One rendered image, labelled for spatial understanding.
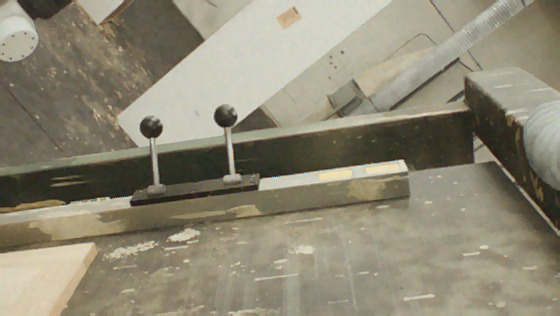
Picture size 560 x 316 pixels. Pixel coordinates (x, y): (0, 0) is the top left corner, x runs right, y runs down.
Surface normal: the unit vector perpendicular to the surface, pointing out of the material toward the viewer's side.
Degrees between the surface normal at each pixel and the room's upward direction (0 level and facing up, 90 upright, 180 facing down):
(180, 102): 90
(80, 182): 90
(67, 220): 90
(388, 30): 90
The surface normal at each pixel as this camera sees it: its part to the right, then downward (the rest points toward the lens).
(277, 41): -0.11, 0.32
